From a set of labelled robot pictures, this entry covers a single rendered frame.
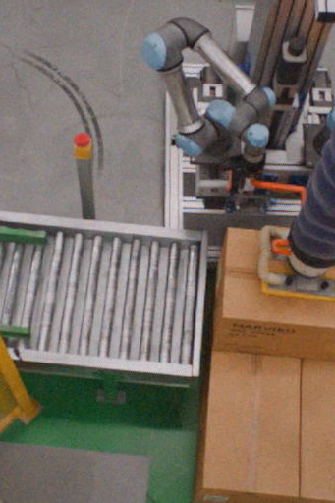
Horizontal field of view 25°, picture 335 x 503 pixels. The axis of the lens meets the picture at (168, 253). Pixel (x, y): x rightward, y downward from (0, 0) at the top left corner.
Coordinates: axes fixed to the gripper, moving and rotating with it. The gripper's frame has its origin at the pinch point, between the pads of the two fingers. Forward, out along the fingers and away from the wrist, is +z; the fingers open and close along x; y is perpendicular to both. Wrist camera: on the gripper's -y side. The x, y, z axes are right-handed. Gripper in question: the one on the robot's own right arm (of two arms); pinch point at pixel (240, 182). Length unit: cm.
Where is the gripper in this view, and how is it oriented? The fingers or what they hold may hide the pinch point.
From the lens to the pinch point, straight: 299.8
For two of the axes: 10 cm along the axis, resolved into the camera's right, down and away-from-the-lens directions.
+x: 1.0, -9.0, 4.2
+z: -0.5, 4.2, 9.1
